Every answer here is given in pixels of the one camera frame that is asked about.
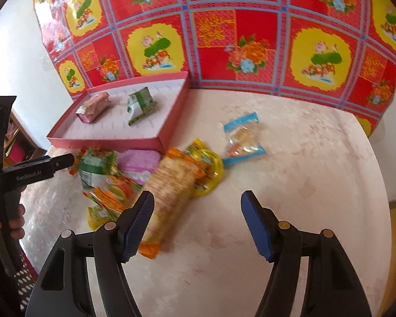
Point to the red floral printed cloth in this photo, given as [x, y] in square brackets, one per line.
[217, 29]

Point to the orange green snack packet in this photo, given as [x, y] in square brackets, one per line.
[114, 193]

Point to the dotted cloth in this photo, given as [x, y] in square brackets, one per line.
[24, 280]

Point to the purple pink snack packet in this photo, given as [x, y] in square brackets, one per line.
[138, 165]

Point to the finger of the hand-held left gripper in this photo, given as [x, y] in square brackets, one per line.
[64, 162]

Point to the person's left hand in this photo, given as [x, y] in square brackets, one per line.
[19, 219]

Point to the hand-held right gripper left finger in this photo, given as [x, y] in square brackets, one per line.
[138, 226]

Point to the clear blue-edged snack packet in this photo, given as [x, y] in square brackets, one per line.
[242, 138]

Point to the long orange snack packet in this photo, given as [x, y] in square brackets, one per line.
[168, 191]

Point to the green white snack packet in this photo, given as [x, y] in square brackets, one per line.
[94, 166]
[140, 104]

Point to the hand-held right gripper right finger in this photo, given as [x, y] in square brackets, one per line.
[257, 228]

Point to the yellow jelly cup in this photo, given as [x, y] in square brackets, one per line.
[216, 171]

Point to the wooden shelf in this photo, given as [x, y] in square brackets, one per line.
[15, 132]

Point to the colourful candy packet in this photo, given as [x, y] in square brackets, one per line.
[77, 161]

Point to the pink cardboard box tray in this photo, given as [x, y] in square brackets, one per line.
[118, 128]

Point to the black bar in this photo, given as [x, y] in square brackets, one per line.
[1, 122]

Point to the pink storage box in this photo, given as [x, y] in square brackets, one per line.
[18, 152]

